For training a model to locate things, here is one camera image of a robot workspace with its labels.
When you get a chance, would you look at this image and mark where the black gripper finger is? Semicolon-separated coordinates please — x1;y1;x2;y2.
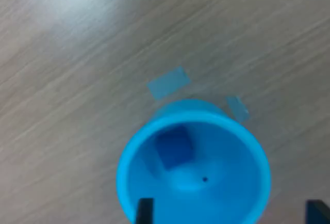
306;199;330;224
135;197;155;224

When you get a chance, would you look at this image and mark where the blue cube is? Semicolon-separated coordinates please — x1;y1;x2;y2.
154;125;194;172

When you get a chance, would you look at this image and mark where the blue plastic bin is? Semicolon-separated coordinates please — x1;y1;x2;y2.
115;99;271;224

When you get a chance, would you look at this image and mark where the blue tape piece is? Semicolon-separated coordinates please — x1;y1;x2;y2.
225;95;250;122
146;66;191;100

